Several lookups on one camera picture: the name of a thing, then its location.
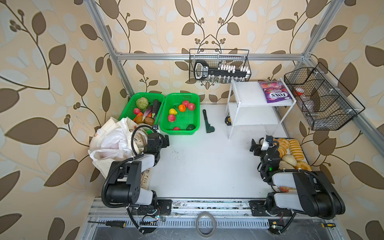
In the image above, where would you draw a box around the bread tray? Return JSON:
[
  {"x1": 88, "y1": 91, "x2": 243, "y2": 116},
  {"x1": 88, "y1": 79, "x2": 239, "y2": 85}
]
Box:
[{"x1": 259, "y1": 138, "x2": 312, "y2": 185}]

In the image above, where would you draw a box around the black tool set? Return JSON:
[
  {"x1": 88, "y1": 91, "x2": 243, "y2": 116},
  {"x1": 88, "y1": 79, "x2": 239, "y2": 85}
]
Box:
[{"x1": 192, "y1": 61, "x2": 251, "y2": 83}]

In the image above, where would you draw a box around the right green fruit basket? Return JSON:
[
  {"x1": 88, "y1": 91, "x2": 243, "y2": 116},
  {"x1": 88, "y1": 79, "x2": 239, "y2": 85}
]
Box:
[{"x1": 160, "y1": 93, "x2": 200, "y2": 135}]

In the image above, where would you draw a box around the left green vegetable basket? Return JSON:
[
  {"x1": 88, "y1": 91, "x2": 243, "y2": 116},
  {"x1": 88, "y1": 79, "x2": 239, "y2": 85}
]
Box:
[{"x1": 119, "y1": 93, "x2": 165, "y2": 131}]

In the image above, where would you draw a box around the pink radish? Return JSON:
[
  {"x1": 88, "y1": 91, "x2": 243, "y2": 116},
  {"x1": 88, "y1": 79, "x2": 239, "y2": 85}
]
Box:
[{"x1": 133, "y1": 108, "x2": 141, "y2": 115}]

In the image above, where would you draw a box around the white two-tier shelf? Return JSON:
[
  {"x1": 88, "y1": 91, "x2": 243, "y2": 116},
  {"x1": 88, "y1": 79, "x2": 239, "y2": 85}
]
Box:
[{"x1": 226, "y1": 78, "x2": 297, "y2": 139}]

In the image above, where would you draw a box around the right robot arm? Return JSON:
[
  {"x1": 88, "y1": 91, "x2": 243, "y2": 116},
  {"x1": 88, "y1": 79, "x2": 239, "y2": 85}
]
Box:
[{"x1": 249, "y1": 135, "x2": 346, "y2": 220}]

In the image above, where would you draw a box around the dark green pipe wrench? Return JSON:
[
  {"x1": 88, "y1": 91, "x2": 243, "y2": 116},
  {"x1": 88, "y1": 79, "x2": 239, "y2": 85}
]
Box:
[{"x1": 203, "y1": 109, "x2": 215, "y2": 134}]

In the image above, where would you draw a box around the cream floral tote bag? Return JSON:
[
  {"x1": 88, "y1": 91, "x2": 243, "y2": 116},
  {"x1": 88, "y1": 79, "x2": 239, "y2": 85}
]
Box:
[{"x1": 88, "y1": 117, "x2": 148, "y2": 178}]

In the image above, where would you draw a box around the yellow orange vegetable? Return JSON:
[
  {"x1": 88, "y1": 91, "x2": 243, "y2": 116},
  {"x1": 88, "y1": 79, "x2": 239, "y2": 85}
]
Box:
[{"x1": 135, "y1": 115, "x2": 145, "y2": 124}]

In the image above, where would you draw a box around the black yellow tape measure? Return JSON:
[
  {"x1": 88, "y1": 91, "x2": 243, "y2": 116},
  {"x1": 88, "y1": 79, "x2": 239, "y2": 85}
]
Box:
[{"x1": 225, "y1": 116, "x2": 232, "y2": 126}]

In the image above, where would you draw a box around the purple Fox's candy bag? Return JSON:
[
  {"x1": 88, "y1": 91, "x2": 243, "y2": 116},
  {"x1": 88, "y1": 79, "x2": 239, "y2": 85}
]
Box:
[{"x1": 259, "y1": 81, "x2": 292, "y2": 104}]

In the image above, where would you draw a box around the yellow handled screwdriver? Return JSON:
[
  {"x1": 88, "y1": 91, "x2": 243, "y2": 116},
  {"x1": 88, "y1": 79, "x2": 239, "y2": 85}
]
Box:
[{"x1": 88, "y1": 221, "x2": 127, "y2": 228}]

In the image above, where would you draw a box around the back black wire basket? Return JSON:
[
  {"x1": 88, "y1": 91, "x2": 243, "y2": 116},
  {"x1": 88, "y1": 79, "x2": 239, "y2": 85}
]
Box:
[{"x1": 189, "y1": 48, "x2": 252, "y2": 84}]

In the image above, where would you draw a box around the black wire basket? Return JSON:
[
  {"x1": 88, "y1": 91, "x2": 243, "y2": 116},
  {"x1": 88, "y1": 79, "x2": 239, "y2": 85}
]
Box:
[
  {"x1": 189, "y1": 48, "x2": 252, "y2": 84},
  {"x1": 284, "y1": 63, "x2": 366, "y2": 131}
]

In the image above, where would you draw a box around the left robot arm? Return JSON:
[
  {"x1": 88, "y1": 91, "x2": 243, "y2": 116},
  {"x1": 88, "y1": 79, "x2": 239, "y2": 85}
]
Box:
[{"x1": 101, "y1": 125, "x2": 170, "y2": 217}]

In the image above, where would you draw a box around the dark green cucumber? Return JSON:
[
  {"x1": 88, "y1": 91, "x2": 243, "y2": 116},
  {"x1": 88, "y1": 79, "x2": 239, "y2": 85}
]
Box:
[{"x1": 152, "y1": 100, "x2": 161, "y2": 118}]

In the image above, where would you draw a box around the pink red apple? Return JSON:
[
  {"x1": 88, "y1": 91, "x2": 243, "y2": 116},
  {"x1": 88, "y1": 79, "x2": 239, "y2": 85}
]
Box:
[{"x1": 187, "y1": 103, "x2": 196, "y2": 111}]

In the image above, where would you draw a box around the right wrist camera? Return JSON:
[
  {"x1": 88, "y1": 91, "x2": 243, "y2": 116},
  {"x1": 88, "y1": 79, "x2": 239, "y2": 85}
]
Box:
[{"x1": 261, "y1": 135, "x2": 274, "y2": 151}]

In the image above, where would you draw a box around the brown potato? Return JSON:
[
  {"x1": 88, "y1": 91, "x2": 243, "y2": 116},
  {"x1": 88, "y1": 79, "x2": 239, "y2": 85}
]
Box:
[{"x1": 144, "y1": 117, "x2": 155, "y2": 126}]

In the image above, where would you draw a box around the right black wire basket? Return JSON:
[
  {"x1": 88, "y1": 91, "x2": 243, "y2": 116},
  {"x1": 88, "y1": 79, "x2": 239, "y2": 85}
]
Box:
[{"x1": 284, "y1": 63, "x2": 366, "y2": 131}]

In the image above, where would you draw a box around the white plastic bag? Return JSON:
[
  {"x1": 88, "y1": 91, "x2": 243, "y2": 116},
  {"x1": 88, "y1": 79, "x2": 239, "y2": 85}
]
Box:
[{"x1": 88, "y1": 117, "x2": 140, "y2": 162}]

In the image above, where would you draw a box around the light purple eggplant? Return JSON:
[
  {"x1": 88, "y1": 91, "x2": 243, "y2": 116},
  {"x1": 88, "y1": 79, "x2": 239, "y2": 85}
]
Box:
[{"x1": 143, "y1": 106, "x2": 153, "y2": 120}]

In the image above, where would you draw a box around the plastic bottle red cap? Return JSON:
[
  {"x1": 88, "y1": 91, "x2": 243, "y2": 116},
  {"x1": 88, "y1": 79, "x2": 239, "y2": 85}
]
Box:
[{"x1": 294, "y1": 87, "x2": 315, "y2": 113}]

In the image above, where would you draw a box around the yellow lemon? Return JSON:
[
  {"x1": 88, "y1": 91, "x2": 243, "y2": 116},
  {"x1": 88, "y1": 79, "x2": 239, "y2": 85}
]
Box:
[{"x1": 169, "y1": 109, "x2": 178, "y2": 115}]

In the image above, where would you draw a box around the orange fruit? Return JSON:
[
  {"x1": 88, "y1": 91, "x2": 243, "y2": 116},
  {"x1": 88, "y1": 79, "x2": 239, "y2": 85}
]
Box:
[{"x1": 179, "y1": 104, "x2": 186, "y2": 113}]

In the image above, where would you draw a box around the green cabbage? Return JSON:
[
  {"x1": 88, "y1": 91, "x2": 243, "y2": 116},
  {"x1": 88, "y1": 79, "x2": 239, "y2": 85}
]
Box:
[{"x1": 136, "y1": 97, "x2": 149, "y2": 111}]

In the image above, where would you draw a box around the dark green avocado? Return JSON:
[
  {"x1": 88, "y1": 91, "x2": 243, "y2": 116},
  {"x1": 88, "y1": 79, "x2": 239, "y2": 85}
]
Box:
[{"x1": 186, "y1": 124, "x2": 196, "y2": 131}]

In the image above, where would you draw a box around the tape roll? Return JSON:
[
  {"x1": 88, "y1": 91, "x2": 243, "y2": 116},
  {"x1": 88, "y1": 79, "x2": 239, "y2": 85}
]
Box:
[{"x1": 195, "y1": 212, "x2": 218, "y2": 238}]

